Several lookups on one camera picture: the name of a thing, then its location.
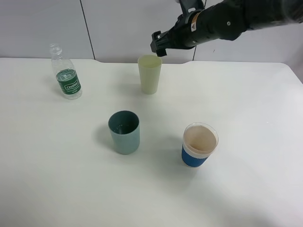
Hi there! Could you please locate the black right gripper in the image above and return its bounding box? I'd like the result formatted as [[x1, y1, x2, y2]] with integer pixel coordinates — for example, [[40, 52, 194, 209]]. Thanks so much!
[[150, 0, 237, 57]]

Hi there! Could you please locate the pale green plastic cup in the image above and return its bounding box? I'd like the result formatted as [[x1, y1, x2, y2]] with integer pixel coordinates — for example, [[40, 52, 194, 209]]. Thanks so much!
[[138, 55, 162, 95]]

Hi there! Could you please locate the clear bottle with green label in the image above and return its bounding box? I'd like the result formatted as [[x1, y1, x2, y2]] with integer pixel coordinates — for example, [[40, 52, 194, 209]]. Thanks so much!
[[49, 44, 82, 100]]

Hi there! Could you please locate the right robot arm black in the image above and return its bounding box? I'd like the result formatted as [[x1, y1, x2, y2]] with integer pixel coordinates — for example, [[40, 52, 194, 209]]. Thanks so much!
[[150, 0, 303, 57]]

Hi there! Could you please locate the teal plastic cup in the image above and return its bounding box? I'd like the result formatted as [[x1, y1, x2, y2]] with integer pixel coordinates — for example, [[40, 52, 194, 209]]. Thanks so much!
[[108, 110, 140, 155]]

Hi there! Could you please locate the blue sleeved paper cup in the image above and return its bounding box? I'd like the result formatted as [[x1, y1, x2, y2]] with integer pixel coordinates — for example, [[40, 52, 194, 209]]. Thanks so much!
[[181, 122, 219, 167]]

